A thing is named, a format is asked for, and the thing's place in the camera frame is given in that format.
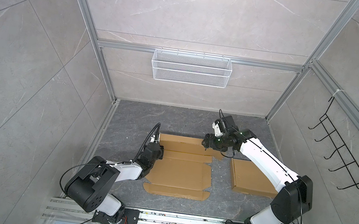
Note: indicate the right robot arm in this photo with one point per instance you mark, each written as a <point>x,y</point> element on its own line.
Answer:
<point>294,192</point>

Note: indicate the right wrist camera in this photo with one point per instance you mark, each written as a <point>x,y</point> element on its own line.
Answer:
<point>219,128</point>

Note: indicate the aluminium frame profile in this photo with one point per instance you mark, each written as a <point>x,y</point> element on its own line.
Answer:
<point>312,63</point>

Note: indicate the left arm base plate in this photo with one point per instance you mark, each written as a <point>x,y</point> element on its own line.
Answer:
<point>128,216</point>

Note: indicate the black wire hook rack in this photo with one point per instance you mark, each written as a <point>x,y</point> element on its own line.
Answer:
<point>340,148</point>

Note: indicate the white wire mesh basket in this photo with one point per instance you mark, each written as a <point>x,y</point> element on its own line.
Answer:
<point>178,67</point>

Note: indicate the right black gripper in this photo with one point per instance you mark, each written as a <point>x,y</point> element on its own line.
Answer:
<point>209,138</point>

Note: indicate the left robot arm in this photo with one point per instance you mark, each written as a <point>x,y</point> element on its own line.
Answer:
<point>90,186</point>

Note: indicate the cardboard box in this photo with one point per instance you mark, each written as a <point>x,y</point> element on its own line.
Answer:
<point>184,171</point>
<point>246,178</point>

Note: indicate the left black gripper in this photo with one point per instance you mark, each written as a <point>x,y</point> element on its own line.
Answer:
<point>161,151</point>

